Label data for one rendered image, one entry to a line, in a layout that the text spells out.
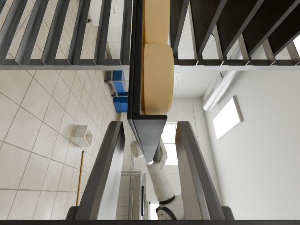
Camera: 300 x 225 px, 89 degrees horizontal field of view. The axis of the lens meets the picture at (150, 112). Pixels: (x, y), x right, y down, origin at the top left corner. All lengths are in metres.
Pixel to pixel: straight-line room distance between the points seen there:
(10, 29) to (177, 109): 5.02
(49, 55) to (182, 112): 5.01
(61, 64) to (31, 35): 0.19
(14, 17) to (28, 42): 0.16
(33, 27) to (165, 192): 0.82
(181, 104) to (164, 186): 5.06
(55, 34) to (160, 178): 0.68
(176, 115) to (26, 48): 4.90
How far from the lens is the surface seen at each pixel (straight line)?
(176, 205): 0.63
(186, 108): 5.55
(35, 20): 0.86
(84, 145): 2.52
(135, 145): 0.58
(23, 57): 0.75
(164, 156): 0.62
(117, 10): 2.85
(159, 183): 0.62
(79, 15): 0.78
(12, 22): 0.90
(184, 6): 0.47
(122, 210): 4.74
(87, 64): 0.62
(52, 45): 0.73
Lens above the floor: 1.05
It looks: 1 degrees up
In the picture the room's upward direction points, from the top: 90 degrees clockwise
